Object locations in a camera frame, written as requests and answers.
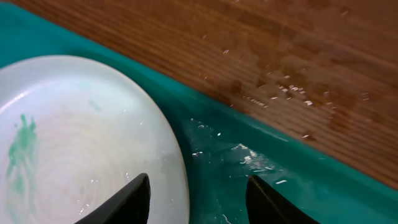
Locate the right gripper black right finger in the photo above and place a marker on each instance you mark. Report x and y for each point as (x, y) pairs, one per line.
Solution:
(266, 206)

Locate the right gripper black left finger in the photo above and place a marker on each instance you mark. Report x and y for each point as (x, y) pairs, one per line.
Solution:
(130, 205)

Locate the white plate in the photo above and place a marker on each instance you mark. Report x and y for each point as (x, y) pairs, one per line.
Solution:
(74, 132)

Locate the teal serving tray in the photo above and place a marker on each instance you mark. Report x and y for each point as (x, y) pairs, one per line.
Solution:
(221, 147)

